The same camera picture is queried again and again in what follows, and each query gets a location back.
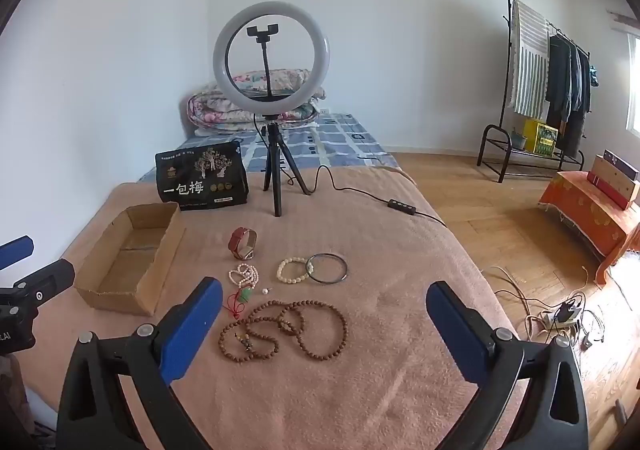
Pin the dark hanging clothes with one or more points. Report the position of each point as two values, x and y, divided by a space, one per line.
565 79

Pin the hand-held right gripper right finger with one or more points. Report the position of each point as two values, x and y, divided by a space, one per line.
455 330

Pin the black tripod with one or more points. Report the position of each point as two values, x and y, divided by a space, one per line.
276 169

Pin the cardboard box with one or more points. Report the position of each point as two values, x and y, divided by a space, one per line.
150 275

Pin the dark purple box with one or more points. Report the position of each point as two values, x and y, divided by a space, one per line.
622 164

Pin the window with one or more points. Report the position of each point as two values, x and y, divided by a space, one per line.
634 84

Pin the striped hanging cloth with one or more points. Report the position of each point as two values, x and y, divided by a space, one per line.
530 59

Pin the folded floral quilt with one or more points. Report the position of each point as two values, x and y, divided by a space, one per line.
210 112

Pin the black bangle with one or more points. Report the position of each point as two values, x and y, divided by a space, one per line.
344 270

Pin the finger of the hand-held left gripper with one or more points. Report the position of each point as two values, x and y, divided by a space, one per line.
15 252
45 282

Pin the white power strip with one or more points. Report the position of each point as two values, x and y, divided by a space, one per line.
550 320

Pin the black snack bag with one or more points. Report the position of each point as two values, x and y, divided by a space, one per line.
200 174

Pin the black clothes rack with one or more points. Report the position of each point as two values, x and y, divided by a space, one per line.
506 79

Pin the red flat box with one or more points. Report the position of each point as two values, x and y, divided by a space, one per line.
605 190

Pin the orange cloth covered table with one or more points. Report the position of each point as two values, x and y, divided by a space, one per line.
580 215

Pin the yellow crate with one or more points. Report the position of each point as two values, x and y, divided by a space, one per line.
542 137

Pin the blue patterned bedsheet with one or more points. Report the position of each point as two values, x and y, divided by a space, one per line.
340 139

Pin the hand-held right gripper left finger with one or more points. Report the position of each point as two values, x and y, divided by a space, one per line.
192 325

